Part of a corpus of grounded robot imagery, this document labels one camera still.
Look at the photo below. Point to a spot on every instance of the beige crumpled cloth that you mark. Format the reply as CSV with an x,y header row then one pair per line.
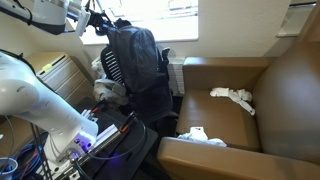
x,y
110,90

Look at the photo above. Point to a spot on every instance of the white crumpled cloth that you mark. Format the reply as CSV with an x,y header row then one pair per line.
x,y
200,136

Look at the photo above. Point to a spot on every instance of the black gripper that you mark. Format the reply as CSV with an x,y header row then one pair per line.
x,y
96,20

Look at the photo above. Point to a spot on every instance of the yellow sticky note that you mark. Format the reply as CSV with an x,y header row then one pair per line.
x,y
47,67

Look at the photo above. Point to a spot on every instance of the black mesh office chair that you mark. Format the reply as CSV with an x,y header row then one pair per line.
x,y
153,100

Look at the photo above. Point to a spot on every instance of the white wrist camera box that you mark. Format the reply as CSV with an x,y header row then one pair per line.
x,y
82,21

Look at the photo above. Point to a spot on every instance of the white cup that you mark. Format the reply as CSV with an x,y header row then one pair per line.
x,y
7,168

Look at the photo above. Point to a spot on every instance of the blue grey backpack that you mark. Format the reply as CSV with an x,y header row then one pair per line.
x,y
136,60

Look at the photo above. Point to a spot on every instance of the aluminium rail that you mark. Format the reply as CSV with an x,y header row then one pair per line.
x,y
103,138

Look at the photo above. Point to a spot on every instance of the white sock-like cloth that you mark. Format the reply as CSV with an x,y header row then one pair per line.
x,y
236,96

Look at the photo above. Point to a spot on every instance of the black orange bar clamp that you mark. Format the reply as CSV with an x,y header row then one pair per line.
x,y
97,107
126,123

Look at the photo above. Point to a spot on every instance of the beige drawer cabinet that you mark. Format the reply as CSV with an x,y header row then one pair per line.
x,y
63,80

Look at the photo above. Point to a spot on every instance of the brown leather armchair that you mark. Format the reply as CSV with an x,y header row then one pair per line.
x,y
213,116

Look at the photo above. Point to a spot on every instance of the black robot cart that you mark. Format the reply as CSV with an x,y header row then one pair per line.
x,y
133,156

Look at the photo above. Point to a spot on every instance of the brown wooden desk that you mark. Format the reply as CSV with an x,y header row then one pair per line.
x,y
20,133

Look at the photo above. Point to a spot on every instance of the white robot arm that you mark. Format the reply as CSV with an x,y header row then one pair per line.
x,y
33,100

